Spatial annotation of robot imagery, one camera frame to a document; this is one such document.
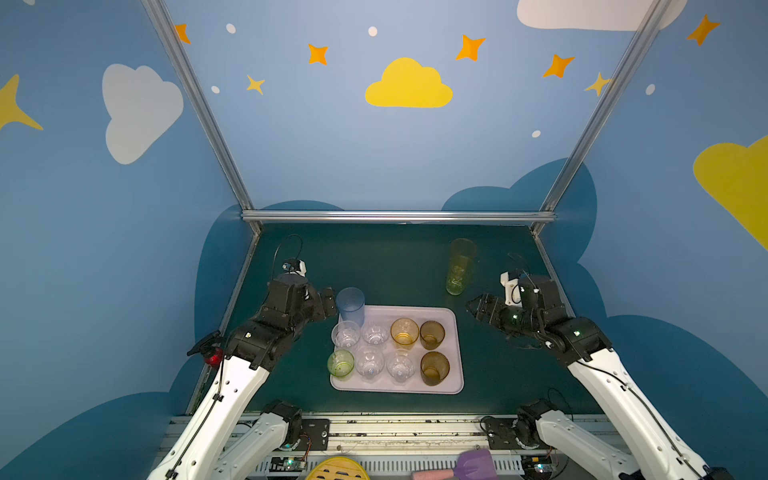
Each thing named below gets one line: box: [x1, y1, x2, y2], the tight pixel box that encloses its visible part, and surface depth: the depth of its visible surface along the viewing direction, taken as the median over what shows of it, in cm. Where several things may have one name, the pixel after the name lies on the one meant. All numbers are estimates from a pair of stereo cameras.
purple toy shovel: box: [411, 448, 499, 480], surface depth 71 cm
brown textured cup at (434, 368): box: [420, 351, 451, 387], surface depth 81 cm
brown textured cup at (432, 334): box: [419, 320, 446, 351], surface depth 88 cm
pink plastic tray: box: [329, 305, 465, 395], surface depth 86 cm
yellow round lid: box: [305, 456, 370, 480], surface depth 69 cm
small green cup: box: [327, 349, 355, 381], surface depth 86 cm
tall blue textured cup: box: [335, 286, 365, 327], surface depth 87 cm
